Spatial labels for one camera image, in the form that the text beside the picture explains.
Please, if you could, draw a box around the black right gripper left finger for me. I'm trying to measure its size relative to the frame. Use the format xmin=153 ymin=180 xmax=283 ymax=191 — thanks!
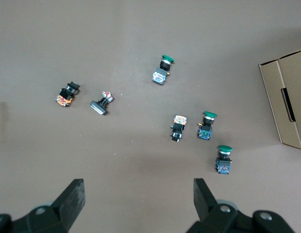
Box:
xmin=0 ymin=178 xmax=86 ymax=233

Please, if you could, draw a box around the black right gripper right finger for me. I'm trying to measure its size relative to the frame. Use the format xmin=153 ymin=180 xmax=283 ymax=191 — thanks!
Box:
xmin=186 ymin=178 xmax=296 ymax=233

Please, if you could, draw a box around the green mushroom push button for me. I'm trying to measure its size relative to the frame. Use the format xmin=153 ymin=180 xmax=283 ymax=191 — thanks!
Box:
xmin=197 ymin=111 xmax=218 ymax=141
xmin=151 ymin=54 xmax=175 ymax=85
xmin=215 ymin=145 xmax=233 ymax=175

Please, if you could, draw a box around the brown cardboard box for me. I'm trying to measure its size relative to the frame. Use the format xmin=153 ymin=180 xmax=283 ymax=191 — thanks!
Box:
xmin=258 ymin=48 xmax=301 ymax=151

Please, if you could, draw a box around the brown paper table cover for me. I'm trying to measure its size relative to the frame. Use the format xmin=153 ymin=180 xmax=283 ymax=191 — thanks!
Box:
xmin=0 ymin=0 xmax=301 ymax=233

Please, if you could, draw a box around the black selector switch orange block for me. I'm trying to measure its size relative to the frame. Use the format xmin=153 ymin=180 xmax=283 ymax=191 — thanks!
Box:
xmin=169 ymin=114 xmax=189 ymax=143
xmin=54 ymin=82 xmax=81 ymax=108

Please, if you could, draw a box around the black flat head switch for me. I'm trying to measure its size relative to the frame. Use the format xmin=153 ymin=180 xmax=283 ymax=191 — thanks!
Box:
xmin=90 ymin=91 xmax=114 ymax=116

